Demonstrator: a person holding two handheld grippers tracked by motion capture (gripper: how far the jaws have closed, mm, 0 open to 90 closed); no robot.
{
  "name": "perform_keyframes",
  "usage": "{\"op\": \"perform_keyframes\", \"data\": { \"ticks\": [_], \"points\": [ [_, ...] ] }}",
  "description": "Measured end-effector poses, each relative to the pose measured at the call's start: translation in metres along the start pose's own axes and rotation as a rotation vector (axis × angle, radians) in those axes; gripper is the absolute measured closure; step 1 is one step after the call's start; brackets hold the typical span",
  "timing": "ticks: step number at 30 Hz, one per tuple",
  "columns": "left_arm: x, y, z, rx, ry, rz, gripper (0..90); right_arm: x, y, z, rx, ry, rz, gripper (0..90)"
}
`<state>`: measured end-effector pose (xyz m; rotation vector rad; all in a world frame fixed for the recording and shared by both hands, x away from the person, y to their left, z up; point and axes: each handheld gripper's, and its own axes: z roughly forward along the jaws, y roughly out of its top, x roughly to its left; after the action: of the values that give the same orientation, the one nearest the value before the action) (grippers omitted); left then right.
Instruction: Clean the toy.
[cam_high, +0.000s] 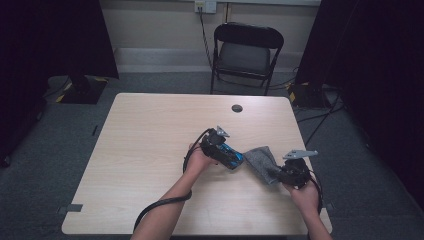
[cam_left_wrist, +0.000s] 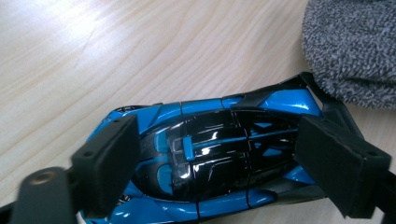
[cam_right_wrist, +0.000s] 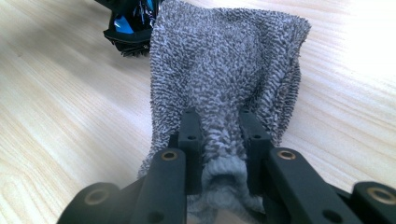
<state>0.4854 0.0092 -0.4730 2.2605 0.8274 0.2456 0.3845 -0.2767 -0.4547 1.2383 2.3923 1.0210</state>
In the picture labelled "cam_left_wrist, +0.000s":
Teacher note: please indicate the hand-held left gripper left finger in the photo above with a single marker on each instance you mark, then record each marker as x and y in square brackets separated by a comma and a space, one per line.
[107, 165]

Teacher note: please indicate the grey cloth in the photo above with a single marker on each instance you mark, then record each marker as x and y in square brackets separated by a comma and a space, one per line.
[351, 49]

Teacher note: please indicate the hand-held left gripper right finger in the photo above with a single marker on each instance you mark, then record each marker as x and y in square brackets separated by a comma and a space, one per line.
[337, 165]

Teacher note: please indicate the blue toy car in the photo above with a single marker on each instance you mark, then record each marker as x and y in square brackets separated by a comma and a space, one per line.
[218, 161]

